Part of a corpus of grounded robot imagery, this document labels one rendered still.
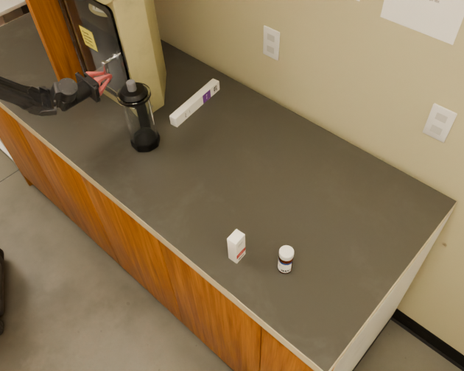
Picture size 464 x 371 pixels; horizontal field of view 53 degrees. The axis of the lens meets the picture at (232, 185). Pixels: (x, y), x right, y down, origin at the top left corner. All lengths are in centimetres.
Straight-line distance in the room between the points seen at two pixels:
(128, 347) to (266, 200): 113
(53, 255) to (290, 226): 157
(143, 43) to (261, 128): 50
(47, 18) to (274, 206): 104
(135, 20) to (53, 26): 40
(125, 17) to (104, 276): 141
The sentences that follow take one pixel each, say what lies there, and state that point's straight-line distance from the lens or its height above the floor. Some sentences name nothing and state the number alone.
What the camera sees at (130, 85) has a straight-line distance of 149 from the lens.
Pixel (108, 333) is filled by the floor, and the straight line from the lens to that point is 236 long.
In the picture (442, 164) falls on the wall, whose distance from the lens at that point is 157.
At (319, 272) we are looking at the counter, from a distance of 134.
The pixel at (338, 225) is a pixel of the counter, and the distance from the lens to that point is 143.
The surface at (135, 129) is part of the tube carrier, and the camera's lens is 158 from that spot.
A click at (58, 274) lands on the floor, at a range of 259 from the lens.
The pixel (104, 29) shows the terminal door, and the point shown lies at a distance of 160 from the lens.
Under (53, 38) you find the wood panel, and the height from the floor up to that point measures 116.
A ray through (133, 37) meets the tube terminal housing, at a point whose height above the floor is 127.
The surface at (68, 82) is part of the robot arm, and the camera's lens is 152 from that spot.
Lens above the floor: 211
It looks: 51 degrees down
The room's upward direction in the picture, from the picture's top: 3 degrees counter-clockwise
